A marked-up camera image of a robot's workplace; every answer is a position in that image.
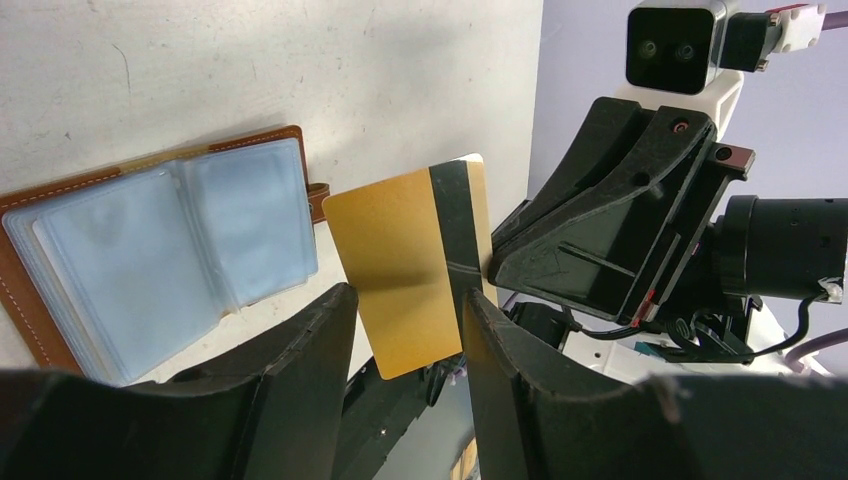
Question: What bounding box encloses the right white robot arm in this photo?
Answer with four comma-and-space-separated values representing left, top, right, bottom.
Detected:
488, 97, 847, 382

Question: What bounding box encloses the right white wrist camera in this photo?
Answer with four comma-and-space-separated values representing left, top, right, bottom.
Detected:
615, 1, 836, 137

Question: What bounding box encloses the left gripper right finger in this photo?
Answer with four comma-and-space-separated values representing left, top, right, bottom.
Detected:
463, 290, 847, 479

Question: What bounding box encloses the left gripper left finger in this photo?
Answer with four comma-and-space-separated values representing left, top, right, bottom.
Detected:
1, 283, 358, 479

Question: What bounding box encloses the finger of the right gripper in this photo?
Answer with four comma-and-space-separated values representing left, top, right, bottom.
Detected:
488, 97, 755, 325

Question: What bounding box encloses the brown leather card holder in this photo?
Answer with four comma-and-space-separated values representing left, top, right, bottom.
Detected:
1, 125, 329, 386

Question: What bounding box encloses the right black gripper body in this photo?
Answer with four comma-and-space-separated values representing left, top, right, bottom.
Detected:
655, 195, 847, 361

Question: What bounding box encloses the gold card magnetic stripe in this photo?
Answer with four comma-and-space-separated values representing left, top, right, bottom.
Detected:
322, 153, 497, 380

